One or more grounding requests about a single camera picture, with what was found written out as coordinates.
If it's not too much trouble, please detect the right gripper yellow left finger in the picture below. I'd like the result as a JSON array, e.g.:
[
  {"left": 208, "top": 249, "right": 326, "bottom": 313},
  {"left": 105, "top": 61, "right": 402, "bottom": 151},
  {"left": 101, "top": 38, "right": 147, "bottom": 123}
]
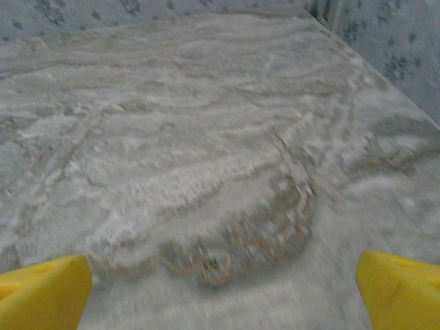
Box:
[{"left": 0, "top": 254, "right": 94, "bottom": 330}]

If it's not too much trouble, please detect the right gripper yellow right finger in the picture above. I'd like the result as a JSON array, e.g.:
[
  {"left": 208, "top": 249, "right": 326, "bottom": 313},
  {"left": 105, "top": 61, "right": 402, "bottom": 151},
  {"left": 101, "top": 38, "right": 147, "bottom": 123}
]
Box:
[{"left": 355, "top": 250, "right": 440, "bottom": 330}]

